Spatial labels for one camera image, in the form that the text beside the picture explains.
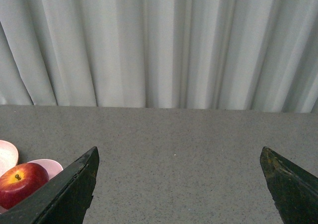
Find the red apple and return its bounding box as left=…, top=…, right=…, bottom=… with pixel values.
left=0, top=162, right=50, bottom=210

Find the right gripper black second-arm right finger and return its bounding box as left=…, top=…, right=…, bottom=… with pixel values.
left=260, top=147, right=318, bottom=224

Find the pink round plate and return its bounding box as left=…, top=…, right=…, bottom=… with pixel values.
left=0, top=140, right=19, bottom=176

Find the right gripper black second-arm left finger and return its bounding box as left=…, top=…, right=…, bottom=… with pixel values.
left=0, top=147, right=99, bottom=224

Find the pink bowl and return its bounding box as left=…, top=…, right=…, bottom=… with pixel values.
left=0, top=159, right=64, bottom=215

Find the white curtain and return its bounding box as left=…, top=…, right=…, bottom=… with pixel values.
left=0, top=0, right=318, bottom=113

